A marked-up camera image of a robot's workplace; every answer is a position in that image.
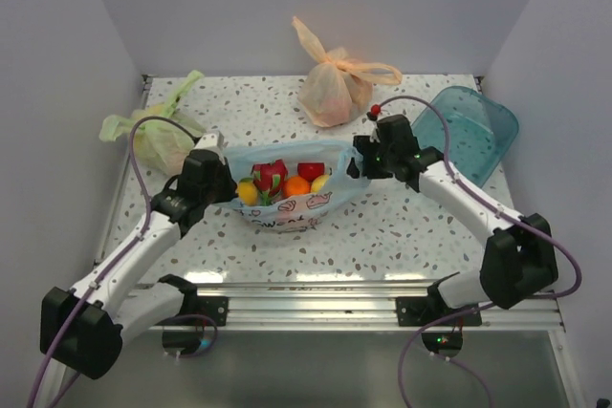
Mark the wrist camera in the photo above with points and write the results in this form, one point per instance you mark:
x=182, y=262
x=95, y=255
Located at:
x=212, y=141
x=373, y=115

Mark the yellow lemon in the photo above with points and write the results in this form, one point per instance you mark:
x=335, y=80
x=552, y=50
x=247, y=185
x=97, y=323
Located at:
x=318, y=183

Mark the orange plastic bag with fruit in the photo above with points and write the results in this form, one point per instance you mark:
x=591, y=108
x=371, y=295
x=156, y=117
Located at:
x=339, y=88

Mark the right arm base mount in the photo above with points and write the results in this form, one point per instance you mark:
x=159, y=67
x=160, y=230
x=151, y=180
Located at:
x=418, y=311

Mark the teal transparent plastic basin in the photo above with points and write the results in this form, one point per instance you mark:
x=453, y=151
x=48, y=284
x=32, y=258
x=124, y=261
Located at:
x=481, y=131

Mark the red dragon fruit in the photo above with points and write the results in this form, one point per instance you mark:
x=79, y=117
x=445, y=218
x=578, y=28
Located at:
x=269, y=178

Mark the red apple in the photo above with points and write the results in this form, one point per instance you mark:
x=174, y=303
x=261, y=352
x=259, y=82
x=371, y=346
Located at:
x=310, y=171

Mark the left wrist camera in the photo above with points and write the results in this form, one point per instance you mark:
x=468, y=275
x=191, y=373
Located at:
x=212, y=141

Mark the blue plastic bag with fruit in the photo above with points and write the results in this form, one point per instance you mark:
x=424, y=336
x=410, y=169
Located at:
x=301, y=212

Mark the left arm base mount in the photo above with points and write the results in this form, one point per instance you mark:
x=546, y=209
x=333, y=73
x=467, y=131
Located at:
x=214, y=307

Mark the green plastic bag with fruit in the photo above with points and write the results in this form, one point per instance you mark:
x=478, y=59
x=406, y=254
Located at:
x=158, y=144

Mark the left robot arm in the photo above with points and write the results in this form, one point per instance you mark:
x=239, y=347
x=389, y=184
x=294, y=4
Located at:
x=81, y=327

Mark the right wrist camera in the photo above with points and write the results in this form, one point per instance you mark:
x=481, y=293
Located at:
x=373, y=115

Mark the yellow mango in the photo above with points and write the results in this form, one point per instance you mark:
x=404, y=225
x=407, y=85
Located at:
x=248, y=192

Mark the aluminium front rail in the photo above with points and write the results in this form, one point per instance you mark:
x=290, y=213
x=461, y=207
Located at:
x=326, y=306

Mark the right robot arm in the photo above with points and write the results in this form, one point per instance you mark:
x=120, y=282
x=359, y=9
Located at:
x=519, y=258

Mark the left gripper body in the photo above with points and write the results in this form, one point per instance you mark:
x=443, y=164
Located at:
x=222, y=189

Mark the orange tangerine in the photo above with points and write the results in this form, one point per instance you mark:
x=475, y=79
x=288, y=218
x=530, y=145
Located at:
x=294, y=186

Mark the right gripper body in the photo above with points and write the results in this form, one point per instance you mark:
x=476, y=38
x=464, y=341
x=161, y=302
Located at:
x=377, y=160

